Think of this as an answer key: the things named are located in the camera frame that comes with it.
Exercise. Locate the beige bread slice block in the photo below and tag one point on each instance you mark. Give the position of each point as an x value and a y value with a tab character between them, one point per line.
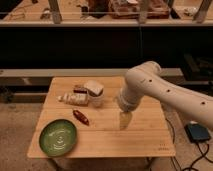
94	88

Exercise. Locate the small brown chocolate box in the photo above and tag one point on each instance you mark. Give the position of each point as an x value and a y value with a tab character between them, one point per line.
79	89

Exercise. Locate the white cup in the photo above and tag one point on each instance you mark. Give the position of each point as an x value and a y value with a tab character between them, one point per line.
96	101

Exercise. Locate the black foot pedal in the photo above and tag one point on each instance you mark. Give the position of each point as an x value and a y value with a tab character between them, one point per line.
197	133

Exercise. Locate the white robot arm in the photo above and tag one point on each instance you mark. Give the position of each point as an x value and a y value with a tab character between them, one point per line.
145	79

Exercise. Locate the red chili pepper toy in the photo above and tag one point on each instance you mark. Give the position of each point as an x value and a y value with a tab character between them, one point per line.
81	117

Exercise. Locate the brown tray on shelf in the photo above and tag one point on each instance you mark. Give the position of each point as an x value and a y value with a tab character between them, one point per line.
127	9

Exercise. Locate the wooden folding table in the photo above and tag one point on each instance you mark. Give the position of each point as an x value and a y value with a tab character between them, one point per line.
147	135

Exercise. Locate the green ceramic bowl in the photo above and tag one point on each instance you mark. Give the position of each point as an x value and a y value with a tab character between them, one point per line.
58	138

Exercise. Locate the long wooden background shelf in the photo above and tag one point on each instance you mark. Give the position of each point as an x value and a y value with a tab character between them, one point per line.
96	13

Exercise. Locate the white lying bottle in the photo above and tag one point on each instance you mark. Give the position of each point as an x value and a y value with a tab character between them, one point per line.
79	99

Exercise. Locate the yellowish gripper tool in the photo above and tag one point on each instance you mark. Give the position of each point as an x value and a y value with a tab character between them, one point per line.
125	119

